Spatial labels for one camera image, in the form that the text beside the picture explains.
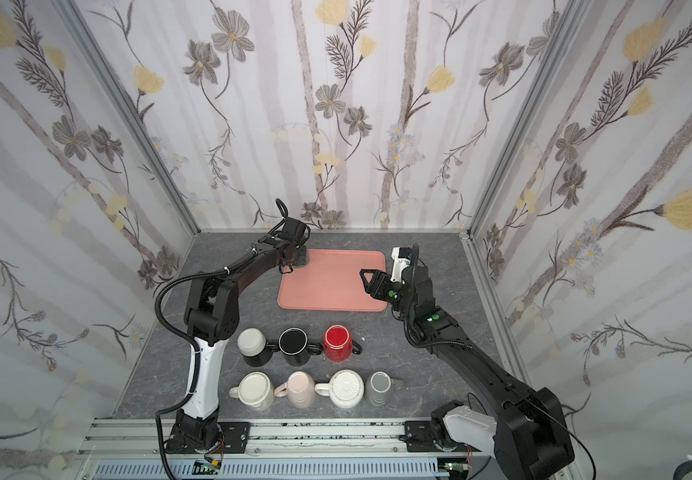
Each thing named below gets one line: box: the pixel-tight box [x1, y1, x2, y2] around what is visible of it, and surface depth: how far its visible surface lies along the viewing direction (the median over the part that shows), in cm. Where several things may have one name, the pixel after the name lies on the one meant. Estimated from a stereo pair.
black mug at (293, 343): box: [278, 327, 324, 367], surface depth 84 cm
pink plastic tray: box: [277, 249, 388, 312], surface depth 107 cm
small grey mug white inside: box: [365, 371, 405, 407], surface depth 76 cm
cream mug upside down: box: [228, 371, 275, 412], surface depth 77 cm
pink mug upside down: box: [274, 371, 316, 409], surface depth 76 cm
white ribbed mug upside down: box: [314, 369, 365, 409], surface depth 76 cm
